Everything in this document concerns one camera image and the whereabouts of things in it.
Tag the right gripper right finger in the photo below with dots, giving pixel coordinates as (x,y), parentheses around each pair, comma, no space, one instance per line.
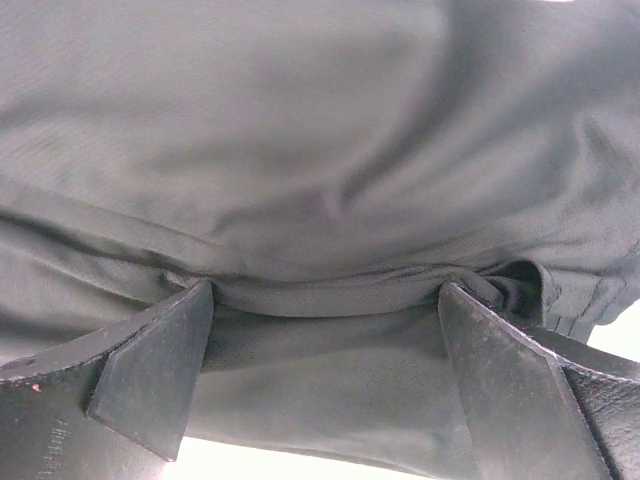
(539,405)

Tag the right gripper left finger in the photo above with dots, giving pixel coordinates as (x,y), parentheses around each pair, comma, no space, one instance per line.
(112,404)

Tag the black t shirt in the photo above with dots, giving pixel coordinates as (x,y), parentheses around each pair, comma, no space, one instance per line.
(327,166)

